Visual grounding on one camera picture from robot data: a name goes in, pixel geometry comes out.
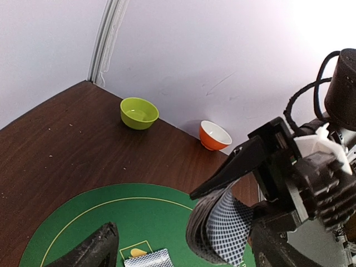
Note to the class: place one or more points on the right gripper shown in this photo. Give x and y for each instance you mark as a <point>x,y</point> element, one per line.
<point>296,189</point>

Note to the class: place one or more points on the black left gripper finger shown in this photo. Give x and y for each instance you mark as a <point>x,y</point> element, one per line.
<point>98,249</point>

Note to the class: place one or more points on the blue playing card deck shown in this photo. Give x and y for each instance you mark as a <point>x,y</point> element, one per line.
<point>218,228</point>

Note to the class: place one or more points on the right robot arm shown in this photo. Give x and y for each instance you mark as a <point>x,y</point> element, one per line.
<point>329,99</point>

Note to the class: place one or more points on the orange bowl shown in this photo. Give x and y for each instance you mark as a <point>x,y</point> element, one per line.
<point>213,137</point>

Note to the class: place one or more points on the round green poker mat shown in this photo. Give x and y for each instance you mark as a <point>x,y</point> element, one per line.
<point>148,217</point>

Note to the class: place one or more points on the green bowl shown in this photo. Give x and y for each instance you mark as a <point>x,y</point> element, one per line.
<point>137,113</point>

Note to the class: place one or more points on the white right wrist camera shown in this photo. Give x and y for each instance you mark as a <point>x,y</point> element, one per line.
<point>319,142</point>

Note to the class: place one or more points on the right aluminium frame post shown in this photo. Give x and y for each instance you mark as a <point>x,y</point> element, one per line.
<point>111,21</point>

